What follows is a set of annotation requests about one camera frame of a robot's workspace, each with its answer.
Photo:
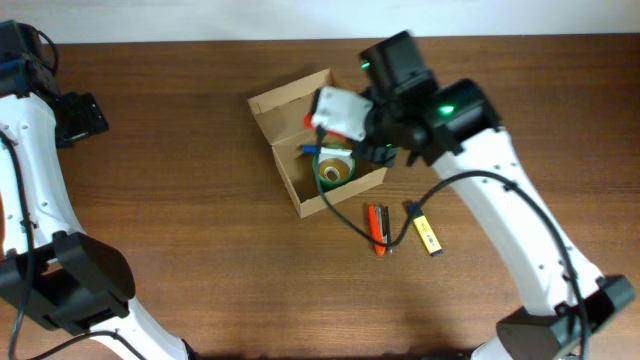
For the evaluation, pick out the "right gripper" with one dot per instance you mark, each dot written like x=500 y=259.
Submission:
x=383 y=153

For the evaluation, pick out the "small yellow tape roll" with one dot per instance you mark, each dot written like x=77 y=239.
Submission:
x=334 y=170

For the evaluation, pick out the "orange utility knife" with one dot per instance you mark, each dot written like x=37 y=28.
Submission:
x=307 y=123

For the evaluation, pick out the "green tape roll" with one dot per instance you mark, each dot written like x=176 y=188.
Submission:
x=315 y=165

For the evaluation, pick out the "brown cardboard box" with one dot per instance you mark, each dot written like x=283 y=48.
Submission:
x=280 y=115

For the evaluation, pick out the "blue white marker pen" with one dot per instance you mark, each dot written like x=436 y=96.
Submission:
x=317 y=150

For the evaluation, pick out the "orange stapler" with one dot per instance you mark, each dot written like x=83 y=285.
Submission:
x=380 y=228

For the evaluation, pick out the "yellow highlighter marker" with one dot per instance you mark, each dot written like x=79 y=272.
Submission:
x=424 y=229

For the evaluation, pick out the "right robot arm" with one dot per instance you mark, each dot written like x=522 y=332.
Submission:
x=455 y=129

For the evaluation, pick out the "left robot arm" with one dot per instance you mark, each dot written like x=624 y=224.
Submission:
x=52 y=271

